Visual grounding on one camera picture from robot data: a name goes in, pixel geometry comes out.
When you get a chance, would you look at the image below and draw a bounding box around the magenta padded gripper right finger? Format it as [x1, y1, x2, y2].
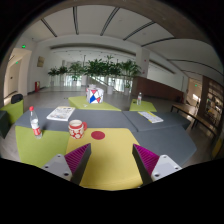
[132, 144, 181, 186]

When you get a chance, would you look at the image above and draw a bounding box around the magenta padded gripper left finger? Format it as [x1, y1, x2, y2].
[42, 143, 91, 185]

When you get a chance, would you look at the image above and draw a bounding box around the clear water bottle red cap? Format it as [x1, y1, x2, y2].
[29, 106, 42, 139]

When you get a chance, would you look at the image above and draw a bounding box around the distant clear water bottle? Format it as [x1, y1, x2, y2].
[137, 92, 142, 105]

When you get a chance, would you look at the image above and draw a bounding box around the red white patterned mug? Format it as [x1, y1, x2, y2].
[68, 120, 87, 139]

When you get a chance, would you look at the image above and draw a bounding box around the round red coaster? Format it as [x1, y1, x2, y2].
[91, 131, 105, 140]

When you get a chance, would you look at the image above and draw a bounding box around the yellow white booklet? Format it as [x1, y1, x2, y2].
[140, 111, 163, 123]

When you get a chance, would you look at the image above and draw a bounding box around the open magazine on table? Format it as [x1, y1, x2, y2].
[47, 106, 75, 121]

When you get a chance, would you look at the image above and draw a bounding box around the long wooden bench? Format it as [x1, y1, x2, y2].
[171, 104, 217, 136]

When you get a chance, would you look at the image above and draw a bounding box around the colourful geometric cube box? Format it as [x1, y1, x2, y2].
[86, 88, 104, 104]

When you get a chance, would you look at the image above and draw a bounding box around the black office chair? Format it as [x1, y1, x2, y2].
[11, 94, 23, 104]

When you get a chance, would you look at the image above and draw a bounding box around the red fire extinguisher box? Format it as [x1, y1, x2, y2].
[35, 81, 40, 92]

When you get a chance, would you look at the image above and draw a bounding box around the wooden bookshelf at right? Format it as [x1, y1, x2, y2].
[198, 76, 224, 128]

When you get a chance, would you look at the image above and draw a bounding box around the row of green potted plants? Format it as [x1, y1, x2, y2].
[48, 56, 141, 88]

